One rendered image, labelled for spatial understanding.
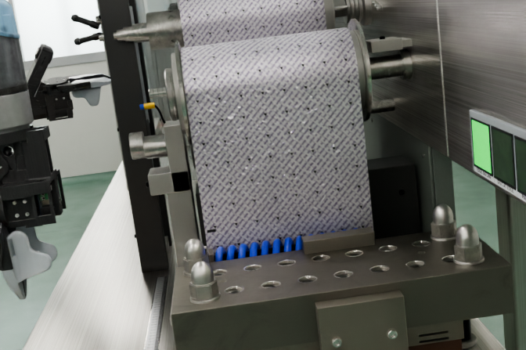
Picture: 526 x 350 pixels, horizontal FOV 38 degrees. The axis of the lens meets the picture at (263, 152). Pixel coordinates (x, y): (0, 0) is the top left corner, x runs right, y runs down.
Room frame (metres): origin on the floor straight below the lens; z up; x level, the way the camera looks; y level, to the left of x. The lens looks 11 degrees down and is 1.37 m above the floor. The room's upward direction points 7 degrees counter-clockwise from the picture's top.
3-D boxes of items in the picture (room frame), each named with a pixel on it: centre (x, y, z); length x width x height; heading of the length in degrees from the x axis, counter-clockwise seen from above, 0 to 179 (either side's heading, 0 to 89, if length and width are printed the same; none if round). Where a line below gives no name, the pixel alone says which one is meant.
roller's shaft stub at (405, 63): (1.09, -0.19, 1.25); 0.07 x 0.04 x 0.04; 93
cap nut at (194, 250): (0.95, 0.10, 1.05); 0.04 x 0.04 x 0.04
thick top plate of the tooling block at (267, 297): (0.91, -0.07, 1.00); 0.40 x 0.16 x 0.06; 93
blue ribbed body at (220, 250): (1.00, -0.02, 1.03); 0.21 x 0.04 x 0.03; 93
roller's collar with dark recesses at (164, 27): (1.33, 0.14, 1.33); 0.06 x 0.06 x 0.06; 3
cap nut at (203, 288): (0.85, 0.09, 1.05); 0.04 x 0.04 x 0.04
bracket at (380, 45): (1.09, -0.20, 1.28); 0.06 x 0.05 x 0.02; 93
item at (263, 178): (1.02, -0.02, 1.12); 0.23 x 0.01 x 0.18; 93
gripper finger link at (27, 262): (0.89, 0.30, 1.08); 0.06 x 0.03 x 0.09; 93
